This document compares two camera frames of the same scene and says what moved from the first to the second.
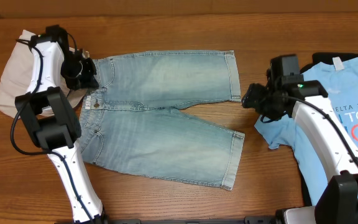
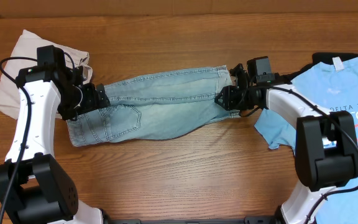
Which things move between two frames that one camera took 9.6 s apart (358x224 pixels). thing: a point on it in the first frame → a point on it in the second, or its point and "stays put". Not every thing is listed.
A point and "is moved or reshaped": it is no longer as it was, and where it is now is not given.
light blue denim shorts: x=130 y=121 is moved or reshaped
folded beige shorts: x=14 y=79 stays put
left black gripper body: x=86 y=73 → x=91 y=97
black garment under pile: x=318 y=58 stays put
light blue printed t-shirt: x=351 y=83 stays put
